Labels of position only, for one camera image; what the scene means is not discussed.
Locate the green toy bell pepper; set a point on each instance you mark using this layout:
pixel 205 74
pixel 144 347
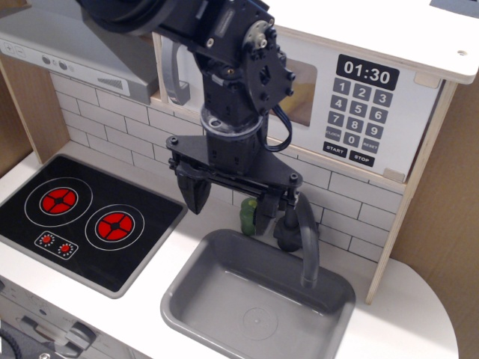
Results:
pixel 247 216

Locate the yellow toy food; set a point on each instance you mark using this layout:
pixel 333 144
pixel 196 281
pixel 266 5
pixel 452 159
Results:
pixel 299 106

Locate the grey toy range hood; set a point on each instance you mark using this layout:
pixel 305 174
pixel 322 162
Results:
pixel 57 36

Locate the black toy stove top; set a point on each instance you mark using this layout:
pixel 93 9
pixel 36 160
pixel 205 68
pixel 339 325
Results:
pixel 89 225

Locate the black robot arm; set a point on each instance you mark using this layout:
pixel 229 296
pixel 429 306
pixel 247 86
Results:
pixel 245 78

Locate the dark grey toy faucet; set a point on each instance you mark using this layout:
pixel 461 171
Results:
pixel 296 230

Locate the wooden toy microwave cabinet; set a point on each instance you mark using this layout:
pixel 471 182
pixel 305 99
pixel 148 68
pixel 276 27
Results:
pixel 434 38

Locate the grey toy sink basin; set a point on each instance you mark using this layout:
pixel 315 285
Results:
pixel 244 299

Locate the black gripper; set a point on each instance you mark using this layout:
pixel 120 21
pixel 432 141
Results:
pixel 244 165

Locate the white toy microwave door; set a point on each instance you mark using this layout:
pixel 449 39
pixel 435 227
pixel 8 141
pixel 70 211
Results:
pixel 365 113

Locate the grey oven door handle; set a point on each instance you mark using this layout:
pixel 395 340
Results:
pixel 69 344

